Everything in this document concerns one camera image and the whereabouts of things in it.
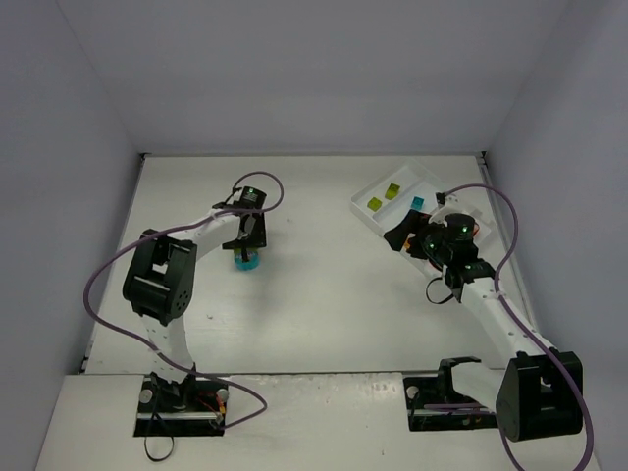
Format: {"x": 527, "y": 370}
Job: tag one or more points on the small teal brick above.
{"x": 417, "y": 203}

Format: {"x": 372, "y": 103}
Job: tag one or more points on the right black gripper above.
{"x": 409, "y": 234}

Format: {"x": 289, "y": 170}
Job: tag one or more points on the green curved brick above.
{"x": 392, "y": 191}

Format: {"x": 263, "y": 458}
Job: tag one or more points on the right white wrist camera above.
{"x": 444, "y": 199}

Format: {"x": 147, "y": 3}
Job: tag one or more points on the white compartment sorting tray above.
{"x": 415, "y": 179}

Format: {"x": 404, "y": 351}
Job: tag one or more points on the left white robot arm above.
{"x": 160, "y": 280}

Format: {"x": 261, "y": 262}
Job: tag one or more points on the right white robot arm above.
{"x": 535, "y": 397}

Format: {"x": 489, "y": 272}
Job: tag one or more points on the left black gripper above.
{"x": 245, "y": 243}

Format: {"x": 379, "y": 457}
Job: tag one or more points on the green square brick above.
{"x": 374, "y": 204}

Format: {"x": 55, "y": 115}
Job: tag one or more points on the teal flower face brick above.
{"x": 246, "y": 259}

